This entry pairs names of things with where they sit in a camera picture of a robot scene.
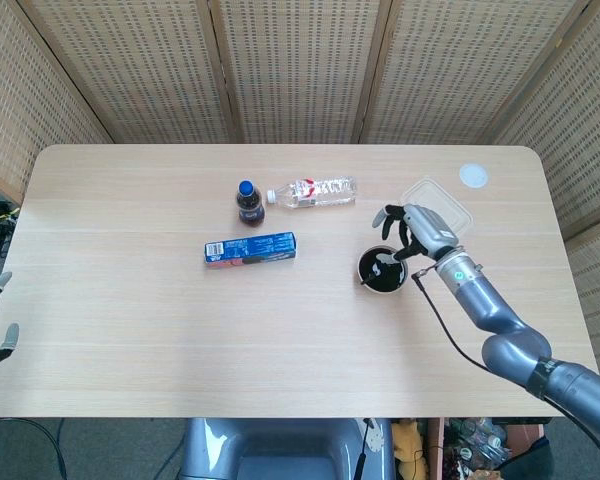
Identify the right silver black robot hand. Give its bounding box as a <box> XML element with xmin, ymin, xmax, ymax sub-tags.
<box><xmin>372</xmin><ymin>202</ymin><xmax>464</xmax><ymax>262</ymax></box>

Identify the black plastic spoon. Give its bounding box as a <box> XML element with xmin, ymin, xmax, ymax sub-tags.
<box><xmin>360</xmin><ymin>253</ymin><xmax>400</xmax><ymax>287</ymax></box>

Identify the beige container lid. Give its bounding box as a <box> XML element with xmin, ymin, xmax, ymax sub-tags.
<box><xmin>398</xmin><ymin>175</ymin><xmax>474</xmax><ymax>237</ymax></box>

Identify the white round table grommet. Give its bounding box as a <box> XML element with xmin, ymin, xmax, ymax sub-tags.
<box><xmin>458</xmin><ymin>163</ymin><xmax>491</xmax><ymax>189</ymax></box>

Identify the clear plastic water bottle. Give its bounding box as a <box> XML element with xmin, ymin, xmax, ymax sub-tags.
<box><xmin>265</xmin><ymin>175</ymin><xmax>358</xmax><ymax>211</ymax></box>

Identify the blue cookie box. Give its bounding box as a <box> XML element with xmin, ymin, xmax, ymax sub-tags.
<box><xmin>203</xmin><ymin>231</ymin><xmax>299</xmax><ymax>270</ymax></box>

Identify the cola bottle with blue cap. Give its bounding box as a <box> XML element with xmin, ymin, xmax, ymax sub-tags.
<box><xmin>236</xmin><ymin>180</ymin><xmax>266</xmax><ymax>227</ymax></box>

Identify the woven bamboo folding screen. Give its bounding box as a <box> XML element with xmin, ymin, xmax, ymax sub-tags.
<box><xmin>0</xmin><ymin>0</ymin><xmax>600</xmax><ymax>376</ymax></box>

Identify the box of mixed clutter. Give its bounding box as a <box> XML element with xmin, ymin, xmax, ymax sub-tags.
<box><xmin>442</xmin><ymin>417</ymin><xmax>511</xmax><ymax>474</ymax></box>

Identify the yellow soft toy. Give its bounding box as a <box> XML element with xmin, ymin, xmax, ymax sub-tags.
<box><xmin>392</xmin><ymin>419</ymin><xmax>430</xmax><ymax>480</ymax></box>

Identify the grey-blue robot torso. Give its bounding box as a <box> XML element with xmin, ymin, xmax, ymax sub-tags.
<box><xmin>179</xmin><ymin>417</ymin><xmax>396</xmax><ymax>480</ymax></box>

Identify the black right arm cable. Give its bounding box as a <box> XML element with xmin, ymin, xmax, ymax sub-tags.
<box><xmin>411</xmin><ymin>268</ymin><xmax>600</xmax><ymax>480</ymax></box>

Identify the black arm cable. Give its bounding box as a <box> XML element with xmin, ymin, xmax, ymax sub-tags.
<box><xmin>411</xmin><ymin>268</ymin><xmax>600</xmax><ymax>480</ymax></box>
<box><xmin>0</xmin><ymin>417</ymin><xmax>65</xmax><ymax>480</ymax></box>

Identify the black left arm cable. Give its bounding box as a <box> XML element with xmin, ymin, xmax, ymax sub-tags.
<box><xmin>0</xmin><ymin>417</ymin><xmax>65</xmax><ymax>480</ymax></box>

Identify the white perforated bracket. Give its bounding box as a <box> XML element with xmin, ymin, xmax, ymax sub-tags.
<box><xmin>363</xmin><ymin>418</ymin><xmax>385</xmax><ymax>455</ymax></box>

